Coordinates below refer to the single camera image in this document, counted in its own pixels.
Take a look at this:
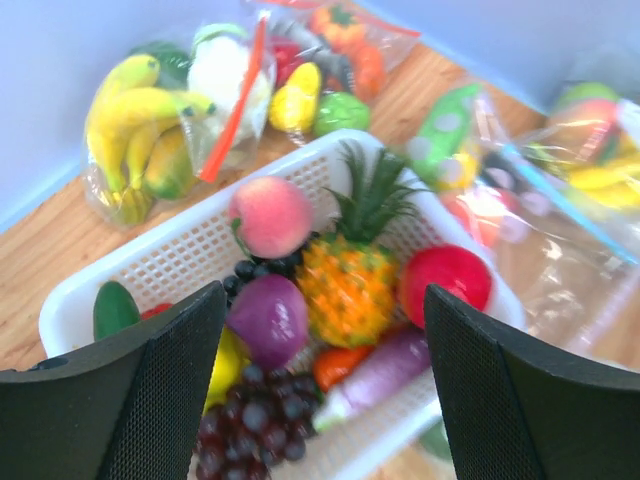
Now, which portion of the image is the fake pink peach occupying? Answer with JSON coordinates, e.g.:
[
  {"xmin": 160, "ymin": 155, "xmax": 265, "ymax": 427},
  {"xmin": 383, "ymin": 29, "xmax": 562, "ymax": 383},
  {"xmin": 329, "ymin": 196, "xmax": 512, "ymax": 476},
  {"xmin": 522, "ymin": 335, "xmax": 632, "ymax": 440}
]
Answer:
[{"xmin": 228, "ymin": 176, "xmax": 314, "ymax": 259}]

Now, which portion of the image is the fake green cucumber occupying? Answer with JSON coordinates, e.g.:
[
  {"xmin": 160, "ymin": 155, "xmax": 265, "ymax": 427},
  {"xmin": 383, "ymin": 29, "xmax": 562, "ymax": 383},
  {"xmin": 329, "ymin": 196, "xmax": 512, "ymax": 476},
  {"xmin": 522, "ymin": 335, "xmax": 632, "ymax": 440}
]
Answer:
[{"xmin": 93, "ymin": 280, "xmax": 141, "ymax": 341}]

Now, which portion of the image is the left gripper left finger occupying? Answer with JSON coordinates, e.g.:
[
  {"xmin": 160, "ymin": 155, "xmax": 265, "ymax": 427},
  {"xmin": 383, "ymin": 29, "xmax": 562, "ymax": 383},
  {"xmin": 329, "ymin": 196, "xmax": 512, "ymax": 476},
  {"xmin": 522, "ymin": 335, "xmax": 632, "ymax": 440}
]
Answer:
[{"xmin": 1, "ymin": 281, "xmax": 226, "ymax": 479}]

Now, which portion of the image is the fake purple eggplant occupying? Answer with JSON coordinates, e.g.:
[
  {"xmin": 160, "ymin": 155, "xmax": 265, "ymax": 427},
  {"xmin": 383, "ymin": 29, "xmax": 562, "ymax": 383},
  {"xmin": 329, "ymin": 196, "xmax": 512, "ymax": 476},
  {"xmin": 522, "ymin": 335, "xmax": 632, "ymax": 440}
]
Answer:
[{"xmin": 312, "ymin": 326, "xmax": 431, "ymax": 433}]

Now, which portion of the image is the red zip bag with vegetables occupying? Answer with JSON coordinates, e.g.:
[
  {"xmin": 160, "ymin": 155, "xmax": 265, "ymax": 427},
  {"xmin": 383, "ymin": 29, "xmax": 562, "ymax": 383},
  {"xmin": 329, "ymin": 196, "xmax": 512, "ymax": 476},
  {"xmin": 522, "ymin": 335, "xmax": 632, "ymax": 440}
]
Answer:
[{"xmin": 268, "ymin": 1, "xmax": 420, "ymax": 142}]

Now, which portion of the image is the orange zip bag with bananas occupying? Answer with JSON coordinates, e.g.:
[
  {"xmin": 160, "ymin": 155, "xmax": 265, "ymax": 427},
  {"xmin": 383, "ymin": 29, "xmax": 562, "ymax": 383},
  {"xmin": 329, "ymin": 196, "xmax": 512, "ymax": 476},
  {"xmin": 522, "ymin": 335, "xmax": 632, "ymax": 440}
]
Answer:
[{"xmin": 84, "ymin": 13, "xmax": 276, "ymax": 228}]

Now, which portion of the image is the fake grape bunch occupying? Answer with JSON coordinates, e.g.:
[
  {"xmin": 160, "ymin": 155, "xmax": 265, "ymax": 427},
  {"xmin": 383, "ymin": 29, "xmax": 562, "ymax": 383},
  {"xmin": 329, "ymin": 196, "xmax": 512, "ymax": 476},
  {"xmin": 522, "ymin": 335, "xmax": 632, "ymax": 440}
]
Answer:
[{"xmin": 193, "ymin": 364, "xmax": 321, "ymax": 479}]

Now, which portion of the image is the fake pineapple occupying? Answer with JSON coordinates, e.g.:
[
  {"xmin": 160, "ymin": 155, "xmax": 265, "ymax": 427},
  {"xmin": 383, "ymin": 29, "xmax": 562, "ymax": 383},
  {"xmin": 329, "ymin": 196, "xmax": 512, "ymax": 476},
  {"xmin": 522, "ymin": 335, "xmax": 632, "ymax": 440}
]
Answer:
[{"xmin": 296, "ymin": 141, "xmax": 421, "ymax": 348}]

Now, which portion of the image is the fake red chili pepper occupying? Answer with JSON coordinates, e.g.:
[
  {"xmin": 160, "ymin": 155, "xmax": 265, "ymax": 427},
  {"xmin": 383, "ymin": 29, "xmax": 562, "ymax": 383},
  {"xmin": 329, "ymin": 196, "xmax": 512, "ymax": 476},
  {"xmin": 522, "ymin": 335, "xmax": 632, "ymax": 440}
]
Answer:
[{"xmin": 312, "ymin": 346, "xmax": 375, "ymax": 393}]

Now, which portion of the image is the fake purple onion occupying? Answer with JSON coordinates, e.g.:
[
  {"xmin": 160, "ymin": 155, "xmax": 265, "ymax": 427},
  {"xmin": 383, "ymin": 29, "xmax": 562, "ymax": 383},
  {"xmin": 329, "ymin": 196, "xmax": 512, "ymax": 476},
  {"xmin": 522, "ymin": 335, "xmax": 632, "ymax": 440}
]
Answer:
[{"xmin": 226, "ymin": 274, "xmax": 309, "ymax": 370}]

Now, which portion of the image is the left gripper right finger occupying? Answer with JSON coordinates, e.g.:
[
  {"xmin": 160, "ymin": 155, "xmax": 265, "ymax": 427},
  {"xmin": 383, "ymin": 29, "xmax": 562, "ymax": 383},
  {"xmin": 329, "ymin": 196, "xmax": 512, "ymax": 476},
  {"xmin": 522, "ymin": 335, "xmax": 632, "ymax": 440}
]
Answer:
[{"xmin": 424, "ymin": 285, "xmax": 639, "ymax": 479}]

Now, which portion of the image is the fake banana bunch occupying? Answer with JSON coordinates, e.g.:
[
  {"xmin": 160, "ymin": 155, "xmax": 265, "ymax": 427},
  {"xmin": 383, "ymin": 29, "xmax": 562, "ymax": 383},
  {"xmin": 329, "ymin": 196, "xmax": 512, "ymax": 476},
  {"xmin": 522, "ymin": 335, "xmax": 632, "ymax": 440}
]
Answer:
[{"xmin": 85, "ymin": 53, "xmax": 215, "ymax": 193}]

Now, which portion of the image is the fake red strawberry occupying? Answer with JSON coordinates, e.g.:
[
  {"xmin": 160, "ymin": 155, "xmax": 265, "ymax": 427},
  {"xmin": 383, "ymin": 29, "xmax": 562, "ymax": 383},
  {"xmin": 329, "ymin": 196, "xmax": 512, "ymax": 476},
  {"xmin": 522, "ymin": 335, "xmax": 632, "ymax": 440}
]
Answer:
[{"xmin": 140, "ymin": 303, "xmax": 173, "ymax": 320}]

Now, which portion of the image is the fake red apple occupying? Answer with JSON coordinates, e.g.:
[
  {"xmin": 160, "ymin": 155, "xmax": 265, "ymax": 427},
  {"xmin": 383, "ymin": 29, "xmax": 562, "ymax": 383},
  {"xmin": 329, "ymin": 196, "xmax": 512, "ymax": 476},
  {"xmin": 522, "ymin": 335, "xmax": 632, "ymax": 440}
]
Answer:
[{"xmin": 398, "ymin": 244, "xmax": 493, "ymax": 328}]

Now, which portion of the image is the blue zip bag right side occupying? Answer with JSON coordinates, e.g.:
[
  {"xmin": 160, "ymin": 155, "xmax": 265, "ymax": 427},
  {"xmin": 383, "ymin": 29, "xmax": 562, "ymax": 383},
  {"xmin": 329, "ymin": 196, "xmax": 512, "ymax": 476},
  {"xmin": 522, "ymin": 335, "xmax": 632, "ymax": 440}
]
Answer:
[{"xmin": 405, "ymin": 81, "xmax": 639, "ymax": 357}]

